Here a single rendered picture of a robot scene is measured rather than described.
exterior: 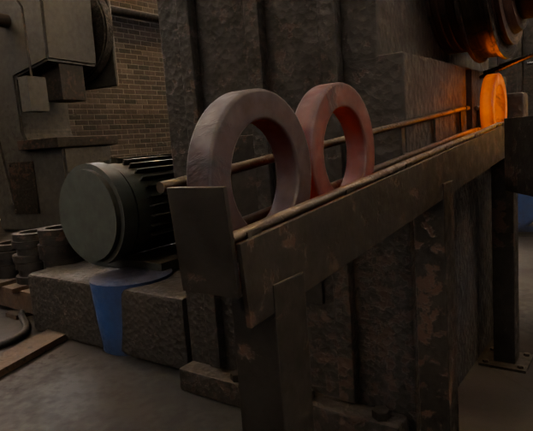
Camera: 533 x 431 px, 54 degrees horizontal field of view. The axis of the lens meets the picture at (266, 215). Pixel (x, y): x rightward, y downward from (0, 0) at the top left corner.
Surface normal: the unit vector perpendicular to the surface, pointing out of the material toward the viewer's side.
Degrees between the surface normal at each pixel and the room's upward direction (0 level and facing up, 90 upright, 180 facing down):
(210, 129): 57
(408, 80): 90
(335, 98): 90
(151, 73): 90
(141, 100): 90
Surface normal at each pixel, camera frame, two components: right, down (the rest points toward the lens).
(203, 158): -0.58, -0.13
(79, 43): 0.90, 0.02
